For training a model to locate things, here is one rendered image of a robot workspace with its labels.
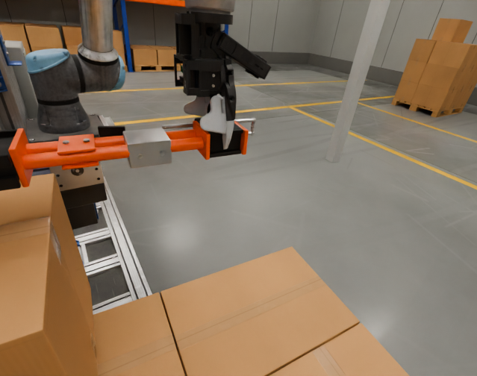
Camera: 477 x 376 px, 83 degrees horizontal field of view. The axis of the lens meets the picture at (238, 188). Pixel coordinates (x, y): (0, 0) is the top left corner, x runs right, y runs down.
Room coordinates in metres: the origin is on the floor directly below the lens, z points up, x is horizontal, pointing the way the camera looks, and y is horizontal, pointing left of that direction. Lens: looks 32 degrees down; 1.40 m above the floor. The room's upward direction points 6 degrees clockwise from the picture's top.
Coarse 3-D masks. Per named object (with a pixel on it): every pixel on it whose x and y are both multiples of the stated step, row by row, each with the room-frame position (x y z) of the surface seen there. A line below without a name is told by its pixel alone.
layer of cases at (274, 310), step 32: (288, 256) 0.85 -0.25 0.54; (192, 288) 0.64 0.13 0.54; (224, 288) 0.66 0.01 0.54; (256, 288) 0.67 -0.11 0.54; (288, 288) 0.69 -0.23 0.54; (320, 288) 0.70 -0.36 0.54; (96, 320) 0.49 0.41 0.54; (128, 320) 0.50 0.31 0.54; (160, 320) 0.51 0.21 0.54; (192, 320) 0.52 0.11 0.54; (224, 320) 0.53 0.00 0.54; (256, 320) 0.54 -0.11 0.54; (288, 320) 0.56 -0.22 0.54; (320, 320) 0.57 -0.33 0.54; (352, 320) 0.58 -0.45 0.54; (96, 352) 0.39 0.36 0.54; (128, 352) 0.40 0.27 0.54; (160, 352) 0.41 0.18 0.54; (192, 352) 0.42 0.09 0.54; (224, 352) 0.43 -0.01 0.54; (256, 352) 0.44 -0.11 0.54; (288, 352) 0.45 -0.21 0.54; (320, 352) 0.46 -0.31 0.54; (352, 352) 0.47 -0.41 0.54; (384, 352) 0.48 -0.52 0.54
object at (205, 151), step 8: (200, 128) 0.47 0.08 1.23; (240, 128) 0.49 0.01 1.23; (200, 136) 0.47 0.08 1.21; (208, 136) 0.44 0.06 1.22; (216, 136) 0.46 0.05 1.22; (232, 136) 0.48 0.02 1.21; (240, 136) 0.49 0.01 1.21; (208, 144) 0.44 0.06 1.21; (216, 144) 0.46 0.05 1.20; (232, 144) 0.48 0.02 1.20; (240, 144) 0.49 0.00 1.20; (200, 152) 0.47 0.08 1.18; (208, 152) 0.44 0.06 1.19; (216, 152) 0.46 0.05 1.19; (224, 152) 0.47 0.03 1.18; (232, 152) 0.47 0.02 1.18; (240, 152) 0.48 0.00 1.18
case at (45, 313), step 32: (0, 192) 0.42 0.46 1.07; (32, 192) 0.43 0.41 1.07; (0, 224) 0.33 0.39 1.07; (32, 224) 0.34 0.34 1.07; (64, 224) 0.45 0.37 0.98; (0, 256) 0.27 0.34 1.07; (32, 256) 0.27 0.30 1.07; (64, 256) 0.36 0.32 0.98; (0, 288) 0.22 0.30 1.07; (32, 288) 0.22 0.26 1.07; (64, 288) 0.29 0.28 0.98; (0, 320) 0.17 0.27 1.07; (32, 320) 0.18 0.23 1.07; (64, 320) 0.24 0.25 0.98; (0, 352) 0.15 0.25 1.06; (32, 352) 0.16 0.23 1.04; (64, 352) 0.19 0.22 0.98
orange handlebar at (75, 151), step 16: (32, 144) 0.37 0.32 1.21; (48, 144) 0.38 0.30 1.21; (64, 144) 0.37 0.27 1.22; (80, 144) 0.38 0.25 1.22; (96, 144) 0.40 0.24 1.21; (112, 144) 0.41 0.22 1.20; (176, 144) 0.43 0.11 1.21; (192, 144) 0.44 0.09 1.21; (32, 160) 0.33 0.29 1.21; (48, 160) 0.34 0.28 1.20; (64, 160) 0.35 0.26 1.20; (80, 160) 0.36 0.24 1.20; (96, 160) 0.37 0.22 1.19
